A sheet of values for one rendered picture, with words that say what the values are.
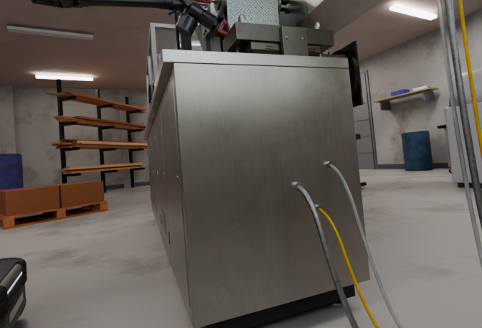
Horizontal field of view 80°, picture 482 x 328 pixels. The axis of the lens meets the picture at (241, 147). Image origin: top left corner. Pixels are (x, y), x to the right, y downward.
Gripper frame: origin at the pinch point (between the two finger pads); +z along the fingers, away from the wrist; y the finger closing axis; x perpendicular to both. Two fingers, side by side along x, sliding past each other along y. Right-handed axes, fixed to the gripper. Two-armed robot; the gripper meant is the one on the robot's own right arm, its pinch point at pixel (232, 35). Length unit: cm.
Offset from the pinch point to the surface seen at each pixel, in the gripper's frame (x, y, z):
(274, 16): 18.4, 0.2, 12.3
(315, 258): -68, 26, 53
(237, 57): -20.6, 26.0, 1.6
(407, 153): 193, -359, 479
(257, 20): 11.9, 0.3, 6.3
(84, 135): -41, -828, -182
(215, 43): -3.0, -7.8, -4.6
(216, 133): -46, 26, 6
